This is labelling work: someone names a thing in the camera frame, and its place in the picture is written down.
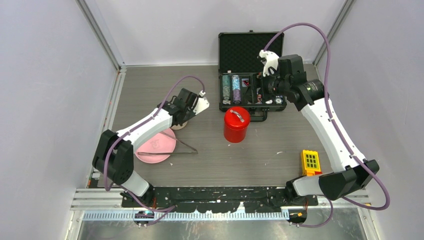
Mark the toothed aluminium rail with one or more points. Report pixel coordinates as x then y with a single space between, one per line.
149 216

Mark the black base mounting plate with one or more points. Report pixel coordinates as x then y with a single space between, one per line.
254 199

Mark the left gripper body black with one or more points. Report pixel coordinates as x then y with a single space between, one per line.
189 113

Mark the black poker chip case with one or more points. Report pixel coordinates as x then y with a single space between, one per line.
240 81

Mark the metal serving tongs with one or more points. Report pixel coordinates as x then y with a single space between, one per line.
191 150

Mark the red plastic cup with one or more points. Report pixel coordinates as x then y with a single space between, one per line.
235 129

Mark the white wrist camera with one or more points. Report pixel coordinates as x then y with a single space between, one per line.
270 61
201 103

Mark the pink plate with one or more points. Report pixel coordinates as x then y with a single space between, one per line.
158 148

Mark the red lid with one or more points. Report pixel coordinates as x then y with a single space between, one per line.
236 115

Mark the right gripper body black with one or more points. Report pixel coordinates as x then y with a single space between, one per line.
273 84

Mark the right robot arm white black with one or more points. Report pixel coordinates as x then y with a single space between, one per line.
351 171

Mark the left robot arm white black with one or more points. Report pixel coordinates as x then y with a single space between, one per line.
114 154

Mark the yellow red toy block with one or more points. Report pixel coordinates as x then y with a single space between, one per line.
310 163

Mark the beige round lid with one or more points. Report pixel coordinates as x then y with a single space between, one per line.
179 126

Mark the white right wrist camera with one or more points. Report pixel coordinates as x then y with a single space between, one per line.
270 61

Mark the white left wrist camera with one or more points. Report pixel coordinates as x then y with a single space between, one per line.
201 103

